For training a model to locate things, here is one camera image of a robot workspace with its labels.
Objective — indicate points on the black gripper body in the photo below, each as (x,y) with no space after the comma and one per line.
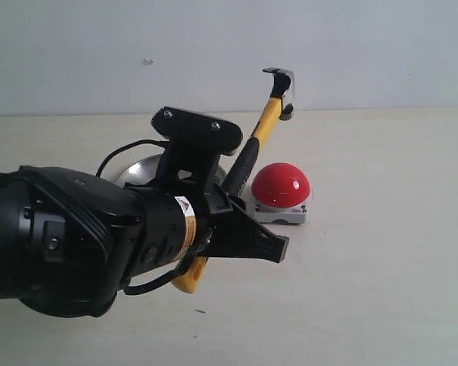
(179,213)

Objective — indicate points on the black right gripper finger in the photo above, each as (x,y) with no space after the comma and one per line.
(237,235)

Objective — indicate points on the yellow black claw hammer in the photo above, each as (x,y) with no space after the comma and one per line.
(278,107)

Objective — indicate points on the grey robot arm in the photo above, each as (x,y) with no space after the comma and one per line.
(70,241)

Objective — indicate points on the red dome push button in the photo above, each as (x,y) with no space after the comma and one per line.
(280,192)

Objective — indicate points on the round metal plate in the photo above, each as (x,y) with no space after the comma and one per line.
(145,171)

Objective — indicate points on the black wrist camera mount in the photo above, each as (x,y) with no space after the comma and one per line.
(195,143)

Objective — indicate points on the small white wall plug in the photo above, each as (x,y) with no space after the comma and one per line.
(148,61)

